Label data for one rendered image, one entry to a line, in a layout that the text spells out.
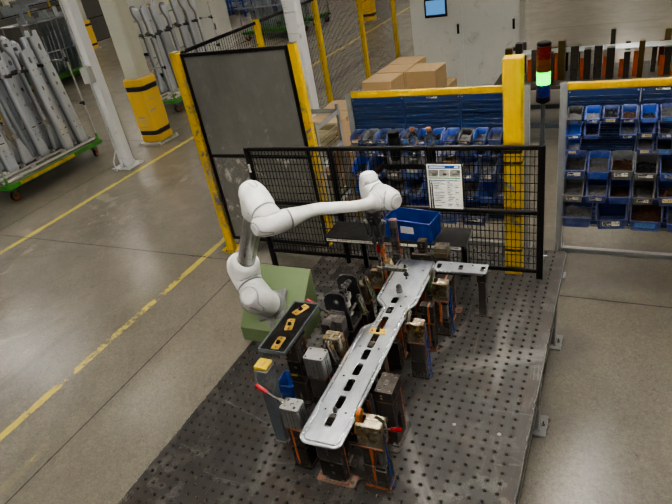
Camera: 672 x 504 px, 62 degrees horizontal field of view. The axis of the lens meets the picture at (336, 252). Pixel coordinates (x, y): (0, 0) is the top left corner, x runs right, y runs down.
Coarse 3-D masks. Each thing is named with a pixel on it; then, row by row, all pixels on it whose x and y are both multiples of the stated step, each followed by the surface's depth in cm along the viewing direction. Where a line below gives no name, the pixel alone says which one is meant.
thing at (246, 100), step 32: (192, 64) 488; (224, 64) 473; (256, 64) 460; (288, 64) 446; (192, 96) 505; (224, 96) 490; (256, 96) 475; (288, 96) 462; (224, 128) 509; (256, 128) 493; (288, 128) 479; (224, 160) 530; (256, 160) 513; (288, 160) 498; (320, 160) 486; (224, 192) 551; (288, 192) 517; (224, 224) 570; (320, 224) 521
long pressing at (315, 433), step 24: (408, 264) 322; (432, 264) 318; (384, 288) 305; (408, 288) 302; (384, 312) 287; (360, 336) 273; (384, 336) 270; (360, 360) 259; (384, 360) 258; (336, 384) 248; (360, 384) 245; (312, 432) 226; (336, 432) 224
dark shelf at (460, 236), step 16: (336, 224) 373; (352, 224) 369; (368, 224) 365; (336, 240) 357; (352, 240) 352; (368, 240) 348; (384, 240) 344; (400, 240) 341; (448, 240) 332; (464, 240) 329
